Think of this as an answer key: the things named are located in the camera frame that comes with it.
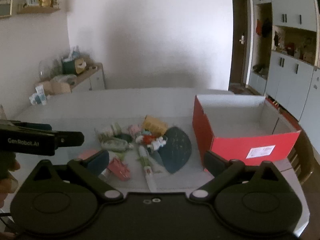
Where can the clear glass vase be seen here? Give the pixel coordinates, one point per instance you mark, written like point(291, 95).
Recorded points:
point(45, 70)

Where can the clear plastic bag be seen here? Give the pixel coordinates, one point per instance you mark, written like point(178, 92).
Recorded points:
point(63, 78)

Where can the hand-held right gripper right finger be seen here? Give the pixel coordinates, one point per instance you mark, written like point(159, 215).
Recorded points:
point(212, 162)

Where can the person's left hand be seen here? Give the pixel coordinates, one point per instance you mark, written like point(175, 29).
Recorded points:
point(5, 188)

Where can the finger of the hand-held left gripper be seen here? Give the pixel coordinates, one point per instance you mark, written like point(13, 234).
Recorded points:
point(70, 139)

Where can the red and pink toy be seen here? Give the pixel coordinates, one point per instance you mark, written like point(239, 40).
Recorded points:
point(119, 168)

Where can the door mat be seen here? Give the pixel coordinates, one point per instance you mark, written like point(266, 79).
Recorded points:
point(242, 89)

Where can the green and white electric toothbrush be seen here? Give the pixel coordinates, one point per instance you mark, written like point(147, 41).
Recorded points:
point(147, 165)

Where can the large picture frame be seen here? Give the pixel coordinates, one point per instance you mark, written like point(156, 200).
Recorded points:
point(5, 1)

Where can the pink heart-shaped bowl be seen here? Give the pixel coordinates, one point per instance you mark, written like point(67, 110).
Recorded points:
point(87, 153)

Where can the small pink toy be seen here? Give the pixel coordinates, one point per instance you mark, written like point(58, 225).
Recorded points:
point(134, 130)

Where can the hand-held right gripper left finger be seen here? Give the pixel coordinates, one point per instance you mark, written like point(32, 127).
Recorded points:
point(98, 162)

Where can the red hanging hat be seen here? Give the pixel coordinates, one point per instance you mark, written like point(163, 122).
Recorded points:
point(259, 27)

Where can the green tissue box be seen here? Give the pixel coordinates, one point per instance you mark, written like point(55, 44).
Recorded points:
point(71, 66)

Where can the wooden wall shelf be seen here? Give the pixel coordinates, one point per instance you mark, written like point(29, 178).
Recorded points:
point(37, 10)

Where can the dark brown door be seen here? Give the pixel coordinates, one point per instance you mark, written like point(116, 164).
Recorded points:
point(237, 42)

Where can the small white and blue toy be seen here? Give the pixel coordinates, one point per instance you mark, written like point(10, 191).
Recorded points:
point(157, 143)

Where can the white and blue packet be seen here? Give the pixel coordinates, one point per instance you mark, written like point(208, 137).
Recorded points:
point(39, 96)

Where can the yellow toy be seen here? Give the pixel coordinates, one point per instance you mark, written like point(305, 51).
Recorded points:
point(153, 125)

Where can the white sunglasses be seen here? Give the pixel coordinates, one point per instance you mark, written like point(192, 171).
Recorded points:
point(92, 68)

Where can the white sideboard cabinet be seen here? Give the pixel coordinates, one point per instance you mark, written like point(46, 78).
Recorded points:
point(96, 80)

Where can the wooden chair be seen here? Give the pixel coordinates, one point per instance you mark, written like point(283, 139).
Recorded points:
point(303, 152)

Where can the beige cardboard box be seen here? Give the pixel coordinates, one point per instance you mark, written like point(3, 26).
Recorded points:
point(57, 88)

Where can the row of shoes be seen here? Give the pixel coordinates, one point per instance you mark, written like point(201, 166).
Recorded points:
point(273, 103)

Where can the black hanging bag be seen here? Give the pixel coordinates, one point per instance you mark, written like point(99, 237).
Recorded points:
point(267, 27)

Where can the red cardboard box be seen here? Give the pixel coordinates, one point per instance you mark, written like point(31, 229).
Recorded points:
point(235, 116)

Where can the grey wardrobe cabinet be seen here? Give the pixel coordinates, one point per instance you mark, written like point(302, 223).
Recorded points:
point(292, 55)

